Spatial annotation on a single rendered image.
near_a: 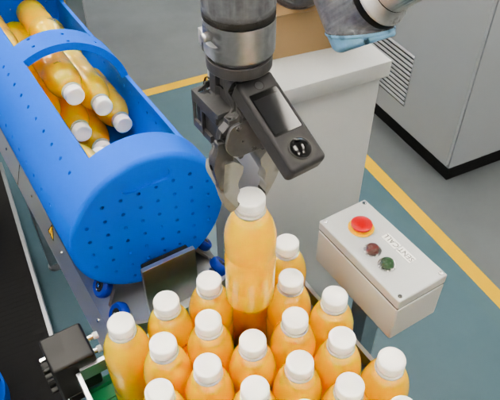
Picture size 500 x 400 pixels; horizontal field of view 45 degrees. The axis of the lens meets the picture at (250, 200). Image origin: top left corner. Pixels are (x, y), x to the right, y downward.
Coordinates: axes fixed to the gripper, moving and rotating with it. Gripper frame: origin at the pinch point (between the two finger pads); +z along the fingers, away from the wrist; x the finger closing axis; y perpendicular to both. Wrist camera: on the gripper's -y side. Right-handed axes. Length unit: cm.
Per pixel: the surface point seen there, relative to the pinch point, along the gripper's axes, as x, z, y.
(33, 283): 24, 116, 106
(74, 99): 6, 16, 56
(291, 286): -6.4, 20.2, -1.7
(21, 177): 19, 43, 73
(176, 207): 0.6, 20.4, 22.8
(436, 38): -152, 71, 101
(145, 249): 7.5, 27.0, 22.6
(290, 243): -11.1, 20.3, 5.6
